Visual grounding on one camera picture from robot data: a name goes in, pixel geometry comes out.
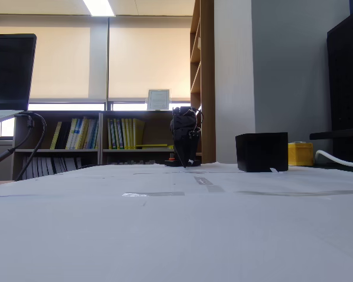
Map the black box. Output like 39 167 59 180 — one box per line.
235 132 289 173

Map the yellow plastic container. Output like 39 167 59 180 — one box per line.
287 140 314 167

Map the framed white certificate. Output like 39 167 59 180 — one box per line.
146 89 171 111

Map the tall wooden bookshelf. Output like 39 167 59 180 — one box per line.
189 0 216 164

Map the low wooden bookshelf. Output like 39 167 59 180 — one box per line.
13 110 102 180
101 110 204 166

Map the beige roller blind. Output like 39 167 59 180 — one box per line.
108 16 192 103
0 16 108 103

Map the blue white book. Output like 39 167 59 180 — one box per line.
74 118 84 150
87 119 99 150

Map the white paper table cover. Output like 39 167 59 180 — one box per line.
0 161 353 282

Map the yellow white book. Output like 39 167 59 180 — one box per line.
66 118 78 150

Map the slim yellow book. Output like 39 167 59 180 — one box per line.
50 122 62 150

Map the black shelf board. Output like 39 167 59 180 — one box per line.
309 127 353 141

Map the ceiling light panel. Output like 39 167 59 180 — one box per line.
82 0 115 17

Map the black pegboard panel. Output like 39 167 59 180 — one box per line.
326 13 353 163

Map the black silver laptop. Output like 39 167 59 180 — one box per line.
0 33 38 127

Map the red servo wire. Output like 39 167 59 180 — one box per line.
193 107 205 130

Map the grey window frame post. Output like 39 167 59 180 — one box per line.
105 16 111 112

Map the thin black looped cable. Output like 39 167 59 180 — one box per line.
14 112 48 182

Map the white hose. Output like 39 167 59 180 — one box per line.
314 149 353 168

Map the thick black cable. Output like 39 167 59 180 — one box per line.
0 116 35 172

